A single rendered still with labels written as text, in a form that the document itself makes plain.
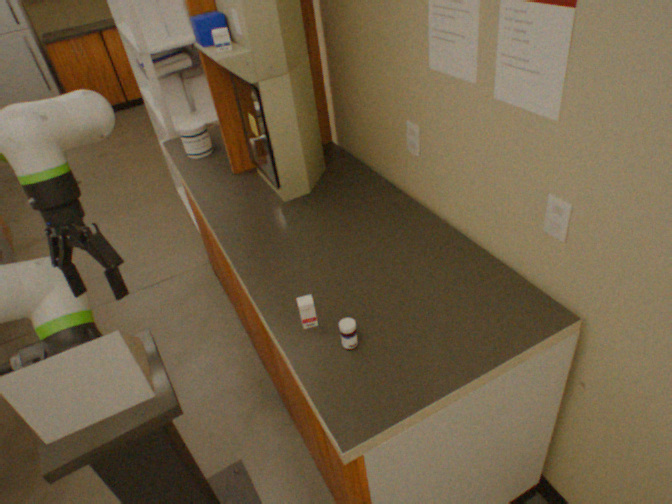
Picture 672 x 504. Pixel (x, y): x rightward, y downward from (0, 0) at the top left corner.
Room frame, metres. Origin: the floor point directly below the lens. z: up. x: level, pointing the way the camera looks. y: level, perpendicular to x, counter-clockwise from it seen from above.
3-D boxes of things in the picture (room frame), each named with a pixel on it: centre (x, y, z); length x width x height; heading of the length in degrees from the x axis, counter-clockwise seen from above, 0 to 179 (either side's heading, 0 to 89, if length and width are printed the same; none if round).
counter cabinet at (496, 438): (1.63, 0.10, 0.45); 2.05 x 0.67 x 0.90; 22
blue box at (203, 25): (1.84, 0.31, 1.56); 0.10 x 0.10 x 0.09; 22
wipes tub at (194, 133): (2.23, 0.58, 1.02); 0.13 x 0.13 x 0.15
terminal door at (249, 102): (1.77, 0.23, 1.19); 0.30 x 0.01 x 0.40; 22
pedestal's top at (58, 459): (0.82, 0.65, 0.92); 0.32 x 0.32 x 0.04; 25
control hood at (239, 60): (1.75, 0.28, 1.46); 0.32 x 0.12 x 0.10; 22
